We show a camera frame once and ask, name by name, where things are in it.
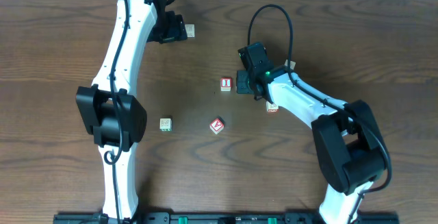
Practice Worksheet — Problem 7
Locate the cream picture block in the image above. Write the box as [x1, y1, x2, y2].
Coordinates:
[284, 60, 296, 70]

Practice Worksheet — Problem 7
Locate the red edged picture block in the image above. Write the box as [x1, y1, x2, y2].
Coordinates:
[266, 101, 279, 113]

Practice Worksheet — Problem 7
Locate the right black cable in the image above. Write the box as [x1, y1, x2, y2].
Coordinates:
[246, 3, 393, 224]

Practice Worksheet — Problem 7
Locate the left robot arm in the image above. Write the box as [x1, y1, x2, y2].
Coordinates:
[76, 0, 188, 223]

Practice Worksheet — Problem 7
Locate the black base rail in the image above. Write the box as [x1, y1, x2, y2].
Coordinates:
[53, 211, 400, 224]

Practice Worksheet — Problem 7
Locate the red letter I block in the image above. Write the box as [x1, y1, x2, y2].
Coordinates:
[220, 77, 232, 92]

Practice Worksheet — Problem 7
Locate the red letter A block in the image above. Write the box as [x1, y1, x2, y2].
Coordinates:
[209, 118, 224, 134]

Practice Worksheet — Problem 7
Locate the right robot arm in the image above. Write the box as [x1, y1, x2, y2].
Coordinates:
[238, 42, 392, 223]

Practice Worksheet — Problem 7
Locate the green edged picture block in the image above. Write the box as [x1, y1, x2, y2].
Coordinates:
[159, 118, 172, 132]

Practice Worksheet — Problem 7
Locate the plain cream wooden block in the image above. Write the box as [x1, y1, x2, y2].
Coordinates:
[185, 24, 195, 38]

